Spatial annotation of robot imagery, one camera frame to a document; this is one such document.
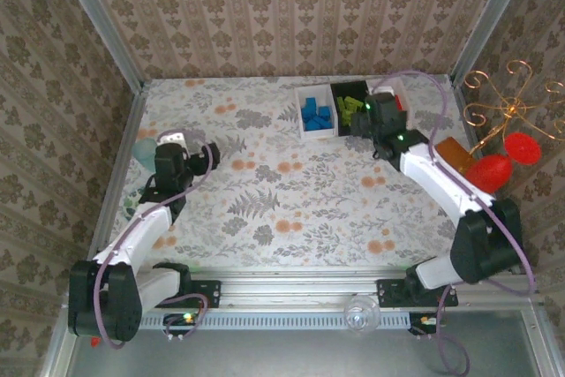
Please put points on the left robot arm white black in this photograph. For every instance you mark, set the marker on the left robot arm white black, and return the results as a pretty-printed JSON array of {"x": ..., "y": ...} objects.
[{"x": 132, "y": 236}]

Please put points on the white plastic bin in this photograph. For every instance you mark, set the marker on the white plastic bin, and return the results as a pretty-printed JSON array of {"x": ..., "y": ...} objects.
[
  {"x": 404, "y": 90},
  {"x": 300, "y": 130}
]

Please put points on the pale blue plastic cup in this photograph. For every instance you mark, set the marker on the pale blue plastic cup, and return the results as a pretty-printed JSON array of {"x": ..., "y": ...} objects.
[{"x": 143, "y": 152}]

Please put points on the orange brown board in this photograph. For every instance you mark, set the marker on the orange brown board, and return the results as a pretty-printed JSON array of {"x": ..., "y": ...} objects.
[{"x": 450, "y": 152}]

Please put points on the red egg ornament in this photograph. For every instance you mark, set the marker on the red egg ornament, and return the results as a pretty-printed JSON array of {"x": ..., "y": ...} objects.
[
  {"x": 523, "y": 148},
  {"x": 489, "y": 174}
]

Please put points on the clear glass ball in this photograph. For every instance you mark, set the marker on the clear glass ball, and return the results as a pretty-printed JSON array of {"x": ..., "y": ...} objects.
[{"x": 362, "y": 314}]

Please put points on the aluminium frame post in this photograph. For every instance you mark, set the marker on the aluminium frame post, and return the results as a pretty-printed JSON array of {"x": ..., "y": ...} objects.
[
  {"x": 490, "y": 19},
  {"x": 95, "y": 19}
]

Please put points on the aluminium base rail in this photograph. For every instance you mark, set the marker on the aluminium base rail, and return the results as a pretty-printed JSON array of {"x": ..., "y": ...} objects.
[{"x": 300, "y": 291}]

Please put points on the grey metal base plate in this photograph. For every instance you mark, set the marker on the grey metal base plate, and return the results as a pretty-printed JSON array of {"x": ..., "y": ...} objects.
[{"x": 273, "y": 355}]

